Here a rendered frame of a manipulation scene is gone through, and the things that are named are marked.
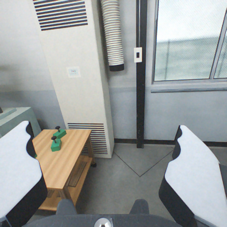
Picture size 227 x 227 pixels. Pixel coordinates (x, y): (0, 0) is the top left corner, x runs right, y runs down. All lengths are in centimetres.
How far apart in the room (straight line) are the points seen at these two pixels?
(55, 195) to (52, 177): 38
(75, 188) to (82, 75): 105
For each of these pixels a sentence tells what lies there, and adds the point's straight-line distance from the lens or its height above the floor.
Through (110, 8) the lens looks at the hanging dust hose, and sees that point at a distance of 135.
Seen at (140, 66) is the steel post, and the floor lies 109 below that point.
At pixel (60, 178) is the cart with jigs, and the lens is 106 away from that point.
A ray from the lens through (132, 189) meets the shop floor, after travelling 153.
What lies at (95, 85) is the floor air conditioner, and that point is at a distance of 130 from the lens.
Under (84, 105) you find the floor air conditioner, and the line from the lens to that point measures 141.
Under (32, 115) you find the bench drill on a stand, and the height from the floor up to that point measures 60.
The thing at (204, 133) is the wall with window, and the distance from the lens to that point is 203.
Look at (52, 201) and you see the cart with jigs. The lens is 142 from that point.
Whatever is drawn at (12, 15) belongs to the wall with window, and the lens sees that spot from 200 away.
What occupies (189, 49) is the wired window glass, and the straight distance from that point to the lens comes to 165.
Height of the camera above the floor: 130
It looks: 27 degrees down
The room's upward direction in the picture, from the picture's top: 6 degrees counter-clockwise
